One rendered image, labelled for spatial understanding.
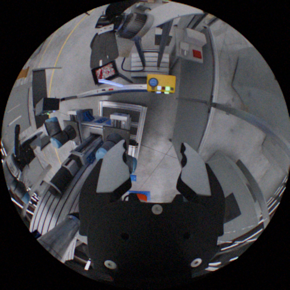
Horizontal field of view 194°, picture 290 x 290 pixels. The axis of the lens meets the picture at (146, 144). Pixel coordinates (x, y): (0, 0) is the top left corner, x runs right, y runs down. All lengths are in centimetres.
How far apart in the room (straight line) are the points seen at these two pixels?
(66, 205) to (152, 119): 164
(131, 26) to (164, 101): 130
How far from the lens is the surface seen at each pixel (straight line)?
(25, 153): 46
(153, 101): 159
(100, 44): 58
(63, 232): 33
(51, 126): 81
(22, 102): 660
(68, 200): 61
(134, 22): 65
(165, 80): 53
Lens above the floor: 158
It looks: 58 degrees down
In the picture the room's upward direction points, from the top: 174 degrees counter-clockwise
